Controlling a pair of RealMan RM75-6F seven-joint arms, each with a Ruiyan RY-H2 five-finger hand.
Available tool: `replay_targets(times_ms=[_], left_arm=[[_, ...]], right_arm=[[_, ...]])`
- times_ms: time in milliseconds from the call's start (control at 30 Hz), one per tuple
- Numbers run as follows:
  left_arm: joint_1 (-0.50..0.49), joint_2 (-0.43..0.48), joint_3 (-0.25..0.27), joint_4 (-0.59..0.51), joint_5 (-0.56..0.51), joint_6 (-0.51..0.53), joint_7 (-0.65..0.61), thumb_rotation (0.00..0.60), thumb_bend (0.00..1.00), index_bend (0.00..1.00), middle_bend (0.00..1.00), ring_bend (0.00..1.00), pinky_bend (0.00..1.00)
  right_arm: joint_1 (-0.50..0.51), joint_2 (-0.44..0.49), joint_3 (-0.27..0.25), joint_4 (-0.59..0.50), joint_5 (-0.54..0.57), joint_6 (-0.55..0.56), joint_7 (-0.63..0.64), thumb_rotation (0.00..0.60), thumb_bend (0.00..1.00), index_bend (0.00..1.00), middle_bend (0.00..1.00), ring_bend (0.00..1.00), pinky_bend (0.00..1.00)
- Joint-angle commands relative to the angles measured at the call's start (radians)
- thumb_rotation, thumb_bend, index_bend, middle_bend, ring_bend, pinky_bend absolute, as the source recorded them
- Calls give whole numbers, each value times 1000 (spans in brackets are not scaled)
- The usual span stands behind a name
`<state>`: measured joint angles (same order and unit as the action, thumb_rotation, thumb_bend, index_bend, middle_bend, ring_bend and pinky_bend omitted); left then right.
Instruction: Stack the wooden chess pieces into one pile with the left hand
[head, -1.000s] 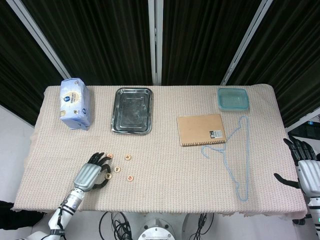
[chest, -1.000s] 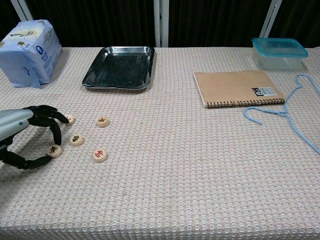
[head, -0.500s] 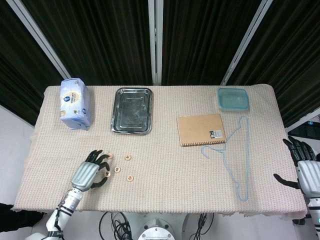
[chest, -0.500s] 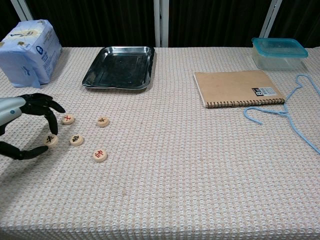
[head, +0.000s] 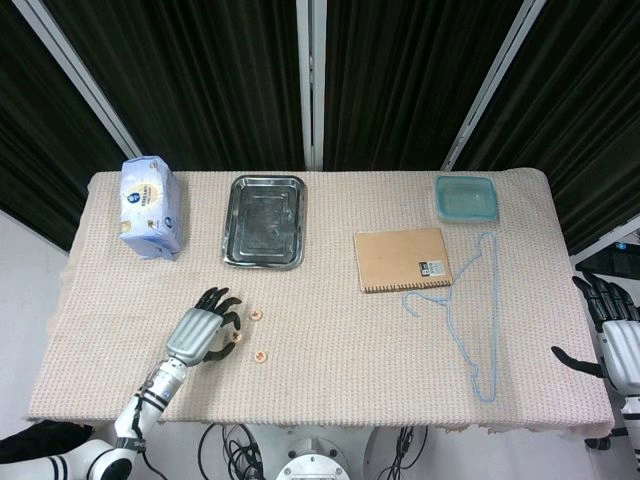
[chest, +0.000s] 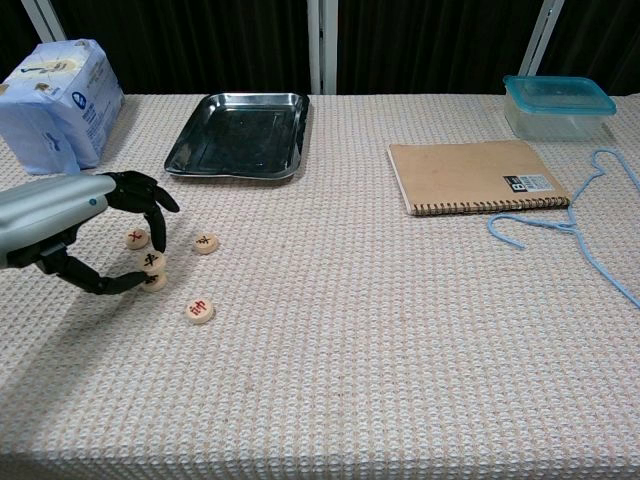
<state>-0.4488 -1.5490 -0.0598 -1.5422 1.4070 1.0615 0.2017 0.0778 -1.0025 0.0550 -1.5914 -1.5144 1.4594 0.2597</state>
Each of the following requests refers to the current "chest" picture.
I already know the wooden chess piece black 車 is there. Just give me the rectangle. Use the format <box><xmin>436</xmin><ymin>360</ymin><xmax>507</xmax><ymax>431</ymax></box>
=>
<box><xmin>139</xmin><ymin>251</ymin><xmax>167</xmax><ymax>274</ymax></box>

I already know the blue tissue pack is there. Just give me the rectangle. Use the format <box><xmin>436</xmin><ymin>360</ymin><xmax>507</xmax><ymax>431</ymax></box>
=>
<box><xmin>0</xmin><ymin>38</ymin><xmax>126</xmax><ymax>176</ymax></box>

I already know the beige woven tablecloth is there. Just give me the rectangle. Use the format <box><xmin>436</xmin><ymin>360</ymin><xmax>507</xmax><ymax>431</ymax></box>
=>
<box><xmin>0</xmin><ymin>92</ymin><xmax>640</xmax><ymax>480</ymax></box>

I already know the wooden chess piece red 帥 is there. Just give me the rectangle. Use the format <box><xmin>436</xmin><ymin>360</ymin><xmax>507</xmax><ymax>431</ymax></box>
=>
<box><xmin>185</xmin><ymin>297</ymin><xmax>217</xmax><ymax>326</ymax></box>

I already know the white double frame post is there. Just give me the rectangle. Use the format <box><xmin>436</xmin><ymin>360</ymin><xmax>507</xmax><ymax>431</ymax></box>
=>
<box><xmin>306</xmin><ymin>0</ymin><xmax>339</xmax><ymax>96</ymax></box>

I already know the wooden chess piece red character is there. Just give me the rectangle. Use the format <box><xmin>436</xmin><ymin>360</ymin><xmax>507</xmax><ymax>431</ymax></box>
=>
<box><xmin>124</xmin><ymin>227</ymin><xmax>151</xmax><ymax>251</ymax></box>

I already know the black curtain panel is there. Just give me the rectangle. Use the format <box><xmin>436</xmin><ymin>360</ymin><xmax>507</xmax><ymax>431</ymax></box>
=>
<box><xmin>335</xmin><ymin>0</ymin><xmax>544</xmax><ymax>96</ymax></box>
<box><xmin>44</xmin><ymin>0</ymin><xmax>311</xmax><ymax>96</ymax></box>
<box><xmin>0</xmin><ymin>0</ymin><xmax>39</xmax><ymax>84</ymax></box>
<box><xmin>542</xmin><ymin>0</ymin><xmax>640</xmax><ymax>96</ymax></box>

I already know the brown spiral notebook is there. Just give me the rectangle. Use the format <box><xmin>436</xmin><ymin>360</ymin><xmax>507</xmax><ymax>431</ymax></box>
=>
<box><xmin>387</xmin><ymin>139</ymin><xmax>572</xmax><ymax>218</ymax></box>

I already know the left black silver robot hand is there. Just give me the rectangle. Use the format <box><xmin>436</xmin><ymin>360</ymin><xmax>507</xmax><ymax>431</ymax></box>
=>
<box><xmin>0</xmin><ymin>170</ymin><xmax>181</xmax><ymax>296</ymax></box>

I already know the clear container teal lid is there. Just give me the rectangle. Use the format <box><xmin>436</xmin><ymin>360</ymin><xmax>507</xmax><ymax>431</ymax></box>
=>
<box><xmin>502</xmin><ymin>74</ymin><xmax>618</xmax><ymax>143</ymax></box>

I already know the light blue wire hanger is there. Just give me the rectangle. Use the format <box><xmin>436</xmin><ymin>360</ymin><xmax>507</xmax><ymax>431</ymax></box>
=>
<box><xmin>487</xmin><ymin>148</ymin><xmax>640</xmax><ymax>309</ymax></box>

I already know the stainless steel tray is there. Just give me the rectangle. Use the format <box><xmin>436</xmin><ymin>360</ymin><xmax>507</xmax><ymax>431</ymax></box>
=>
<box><xmin>163</xmin><ymin>91</ymin><xmax>312</xmax><ymax>187</ymax></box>

